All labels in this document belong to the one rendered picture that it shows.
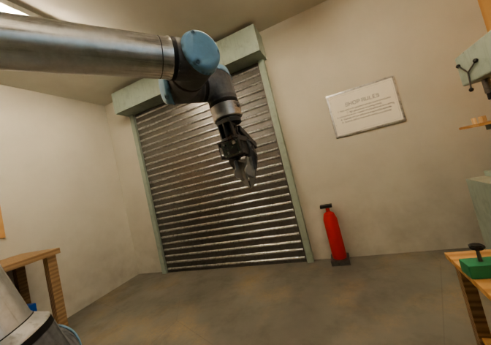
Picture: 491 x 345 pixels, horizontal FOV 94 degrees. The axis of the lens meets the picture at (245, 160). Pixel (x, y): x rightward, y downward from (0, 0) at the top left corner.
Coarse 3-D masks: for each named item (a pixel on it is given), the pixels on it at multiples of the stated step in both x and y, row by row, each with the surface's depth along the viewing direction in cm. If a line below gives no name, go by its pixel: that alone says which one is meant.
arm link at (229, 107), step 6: (222, 102) 65; (228, 102) 66; (234, 102) 67; (216, 108) 66; (222, 108) 65; (228, 108) 65; (234, 108) 66; (216, 114) 66; (222, 114) 65; (228, 114) 65; (234, 114) 66; (240, 114) 68; (216, 120) 67
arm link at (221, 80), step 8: (216, 72) 66; (224, 72) 68; (208, 80) 64; (216, 80) 65; (224, 80) 67; (216, 88) 66; (224, 88) 66; (232, 88) 68; (208, 96) 66; (216, 96) 66; (224, 96) 66; (232, 96) 67; (208, 104) 70
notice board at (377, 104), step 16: (384, 80) 223; (336, 96) 240; (352, 96) 234; (368, 96) 229; (384, 96) 224; (336, 112) 240; (352, 112) 235; (368, 112) 229; (384, 112) 224; (400, 112) 219; (336, 128) 241; (352, 128) 235; (368, 128) 230
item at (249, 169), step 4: (248, 160) 67; (248, 164) 67; (252, 164) 68; (248, 168) 66; (252, 168) 68; (248, 172) 65; (252, 172) 67; (252, 176) 67; (252, 180) 68; (252, 184) 68
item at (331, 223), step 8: (320, 208) 238; (328, 208) 236; (328, 216) 233; (328, 224) 232; (336, 224) 231; (328, 232) 234; (336, 232) 230; (336, 240) 230; (336, 248) 230; (344, 248) 232; (336, 256) 230; (344, 256) 229; (336, 264) 228; (344, 264) 226
